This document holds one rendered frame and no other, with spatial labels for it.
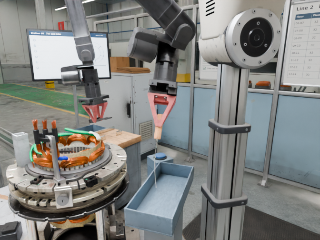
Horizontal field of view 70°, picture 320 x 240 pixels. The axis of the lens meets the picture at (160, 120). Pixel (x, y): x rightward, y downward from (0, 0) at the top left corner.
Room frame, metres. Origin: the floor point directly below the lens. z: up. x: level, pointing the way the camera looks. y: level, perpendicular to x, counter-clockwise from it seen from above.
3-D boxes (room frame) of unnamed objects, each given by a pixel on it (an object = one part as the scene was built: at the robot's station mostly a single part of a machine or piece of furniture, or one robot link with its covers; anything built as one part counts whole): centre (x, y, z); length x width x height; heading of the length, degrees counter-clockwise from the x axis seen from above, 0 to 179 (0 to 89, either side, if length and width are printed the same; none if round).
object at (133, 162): (0.90, 0.22, 0.91); 0.19 x 0.19 x 0.26; 53
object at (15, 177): (0.62, 0.26, 1.09); 0.32 x 0.32 x 0.01
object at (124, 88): (3.36, 0.57, 0.60); 1.02 x 0.55 x 1.20; 50
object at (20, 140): (0.58, 0.37, 1.14); 0.03 x 0.03 x 0.09; 56
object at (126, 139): (0.91, 0.22, 1.05); 0.20 x 0.19 x 0.02; 53
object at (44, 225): (0.61, 0.38, 0.85); 0.06 x 0.04 x 0.05; 8
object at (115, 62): (3.53, 0.70, 1.30); 0.39 x 0.29 x 0.22; 59
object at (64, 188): (0.47, 0.22, 1.07); 0.04 x 0.02 x 0.05; 104
